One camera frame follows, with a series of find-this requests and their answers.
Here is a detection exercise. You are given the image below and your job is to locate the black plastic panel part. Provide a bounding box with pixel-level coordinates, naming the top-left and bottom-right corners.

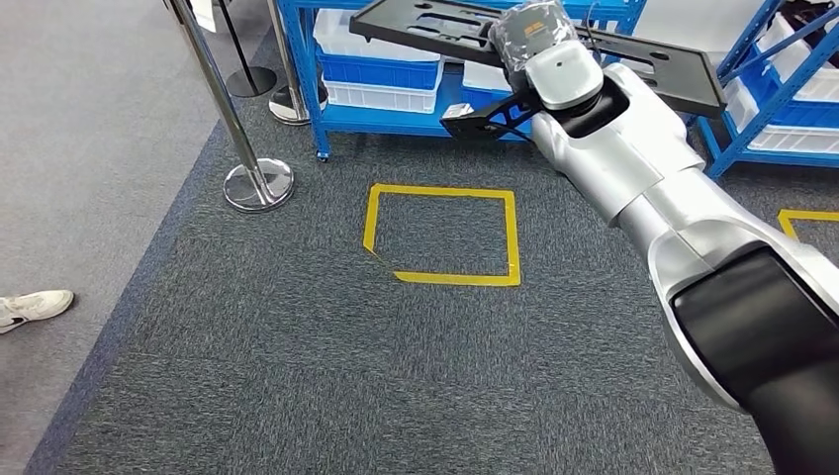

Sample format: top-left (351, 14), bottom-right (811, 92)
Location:
top-left (348, 0), bottom-right (727, 120)

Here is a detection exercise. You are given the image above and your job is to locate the blue metal shelf rack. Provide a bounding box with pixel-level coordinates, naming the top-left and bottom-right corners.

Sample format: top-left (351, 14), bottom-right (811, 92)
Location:
top-left (276, 0), bottom-right (647, 162)

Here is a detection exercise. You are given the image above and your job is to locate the blue wheeled shelf cart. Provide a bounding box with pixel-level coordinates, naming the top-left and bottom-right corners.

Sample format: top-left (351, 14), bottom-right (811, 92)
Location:
top-left (695, 0), bottom-right (839, 179)

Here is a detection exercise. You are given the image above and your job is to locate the white plastic bin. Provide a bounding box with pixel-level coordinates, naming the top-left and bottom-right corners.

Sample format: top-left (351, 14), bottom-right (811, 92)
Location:
top-left (312, 7), bottom-right (441, 63)
top-left (461, 59), bottom-right (519, 93)
top-left (773, 13), bottom-right (839, 103)
top-left (723, 75), bottom-right (839, 155)
top-left (323, 78), bottom-right (439, 114)

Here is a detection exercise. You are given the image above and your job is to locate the person's white shoe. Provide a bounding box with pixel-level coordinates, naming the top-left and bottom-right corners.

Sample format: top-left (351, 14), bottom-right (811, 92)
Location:
top-left (0, 289), bottom-right (75, 335)

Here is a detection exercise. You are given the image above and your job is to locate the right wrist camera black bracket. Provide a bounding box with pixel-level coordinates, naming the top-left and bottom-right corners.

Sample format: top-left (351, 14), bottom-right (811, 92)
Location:
top-left (440, 88), bottom-right (545, 141)

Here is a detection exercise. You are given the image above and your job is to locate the black stanchion post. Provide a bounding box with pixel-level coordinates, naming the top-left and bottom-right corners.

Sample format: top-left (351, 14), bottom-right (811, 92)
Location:
top-left (216, 0), bottom-right (278, 98)

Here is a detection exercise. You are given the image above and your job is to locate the thin black wire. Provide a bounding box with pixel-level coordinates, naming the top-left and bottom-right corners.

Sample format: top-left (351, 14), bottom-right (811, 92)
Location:
top-left (585, 1), bottom-right (603, 57)

